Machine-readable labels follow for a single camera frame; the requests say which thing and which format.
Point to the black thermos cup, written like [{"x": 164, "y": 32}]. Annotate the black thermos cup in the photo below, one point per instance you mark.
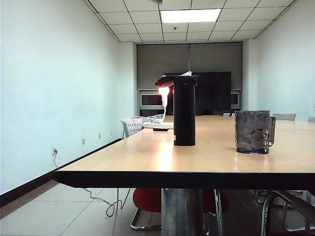
[{"x": 184, "y": 110}]

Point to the dark smoky glass mug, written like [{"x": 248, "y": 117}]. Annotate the dark smoky glass mug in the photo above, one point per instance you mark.
[{"x": 251, "y": 132}]

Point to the white power strip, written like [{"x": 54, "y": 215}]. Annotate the white power strip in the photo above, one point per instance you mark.
[{"x": 157, "y": 125}]

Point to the black flat phone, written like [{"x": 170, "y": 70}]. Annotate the black flat phone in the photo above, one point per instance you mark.
[{"x": 160, "y": 129}]

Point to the lit bulb gooseneck lamp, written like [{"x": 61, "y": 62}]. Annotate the lit bulb gooseneck lamp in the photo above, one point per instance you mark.
[{"x": 164, "y": 93}]

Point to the white perforated plastic chair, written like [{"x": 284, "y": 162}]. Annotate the white perforated plastic chair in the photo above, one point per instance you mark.
[{"x": 131, "y": 126}]

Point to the black television screen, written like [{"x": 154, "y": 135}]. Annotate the black television screen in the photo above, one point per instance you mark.
[{"x": 214, "y": 93}]

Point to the grey metal table leg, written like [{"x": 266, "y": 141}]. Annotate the grey metal table leg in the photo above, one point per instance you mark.
[{"x": 182, "y": 214}]

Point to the rectangular ceiling light panel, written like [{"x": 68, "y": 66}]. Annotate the rectangular ceiling light panel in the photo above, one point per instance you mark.
[{"x": 190, "y": 15}]

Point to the red chair chrome frame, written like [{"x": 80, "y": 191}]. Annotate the red chair chrome frame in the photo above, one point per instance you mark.
[{"x": 147, "y": 199}]

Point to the white wall socket with plug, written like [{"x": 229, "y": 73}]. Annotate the white wall socket with plug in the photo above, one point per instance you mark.
[{"x": 54, "y": 151}]

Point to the dark chair chrome frame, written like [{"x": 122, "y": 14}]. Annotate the dark chair chrome frame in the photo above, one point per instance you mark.
[{"x": 278, "y": 204}]

